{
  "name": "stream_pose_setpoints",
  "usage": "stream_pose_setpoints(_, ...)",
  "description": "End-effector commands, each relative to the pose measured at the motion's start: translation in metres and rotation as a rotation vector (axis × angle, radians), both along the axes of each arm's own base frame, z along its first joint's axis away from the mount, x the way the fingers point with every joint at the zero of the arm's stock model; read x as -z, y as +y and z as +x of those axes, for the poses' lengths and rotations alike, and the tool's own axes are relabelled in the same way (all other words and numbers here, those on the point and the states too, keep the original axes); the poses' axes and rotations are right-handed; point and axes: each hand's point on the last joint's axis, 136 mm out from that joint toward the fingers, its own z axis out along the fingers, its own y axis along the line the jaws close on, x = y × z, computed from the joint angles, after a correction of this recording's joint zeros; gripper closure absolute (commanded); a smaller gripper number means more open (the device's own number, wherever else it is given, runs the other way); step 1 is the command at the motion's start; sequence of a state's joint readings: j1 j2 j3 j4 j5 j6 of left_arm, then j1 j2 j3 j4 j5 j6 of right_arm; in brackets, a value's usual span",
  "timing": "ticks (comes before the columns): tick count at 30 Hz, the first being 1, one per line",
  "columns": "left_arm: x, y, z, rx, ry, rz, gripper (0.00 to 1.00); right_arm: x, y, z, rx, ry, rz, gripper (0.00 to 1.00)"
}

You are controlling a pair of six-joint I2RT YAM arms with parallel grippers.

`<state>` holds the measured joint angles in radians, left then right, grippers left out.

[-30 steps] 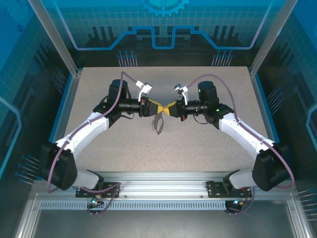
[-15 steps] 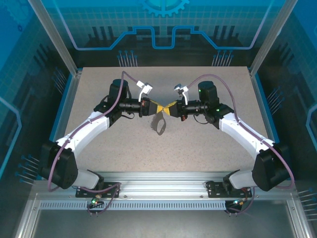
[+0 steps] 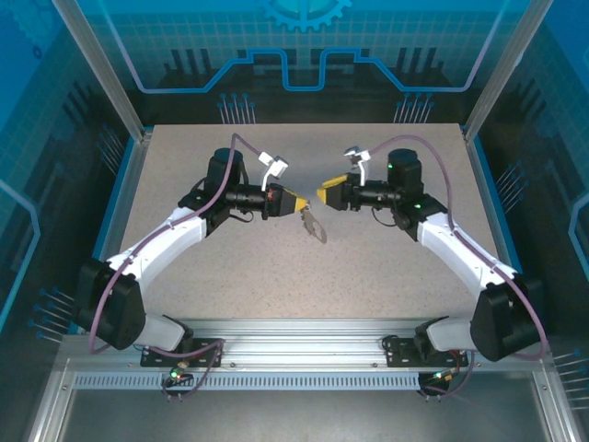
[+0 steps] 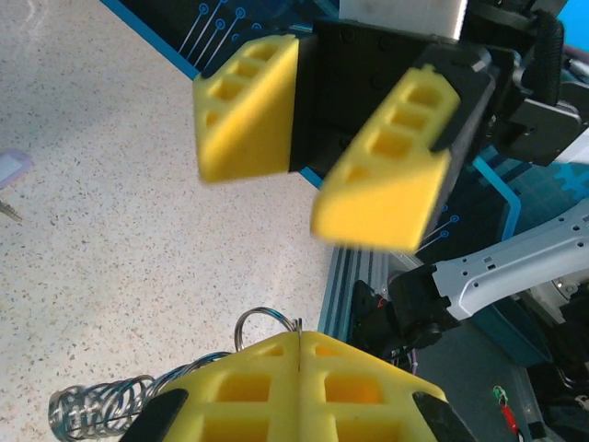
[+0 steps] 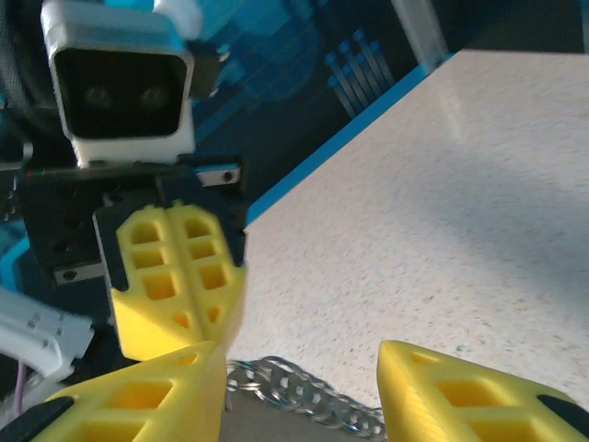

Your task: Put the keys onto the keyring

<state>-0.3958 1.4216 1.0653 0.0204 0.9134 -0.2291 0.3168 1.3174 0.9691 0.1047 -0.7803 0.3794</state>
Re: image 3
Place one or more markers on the small circuit board with LED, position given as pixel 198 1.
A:
pixel 177 375
pixel 435 380

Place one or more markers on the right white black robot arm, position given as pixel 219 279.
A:
pixel 465 251

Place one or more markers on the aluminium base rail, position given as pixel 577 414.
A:
pixel 299 340

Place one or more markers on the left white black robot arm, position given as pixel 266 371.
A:
pixel 156 244

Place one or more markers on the large silver keyring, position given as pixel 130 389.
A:
pixel 307 209

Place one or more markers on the aluminium frame post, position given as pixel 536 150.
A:
pixel 103 69
pixel 506 69

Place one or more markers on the aluminium and blue side rail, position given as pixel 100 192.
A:
pixel 124 184
pixel 487 184

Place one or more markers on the short aluminium frame leg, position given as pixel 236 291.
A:
pixel 50 405
pixel 557 410

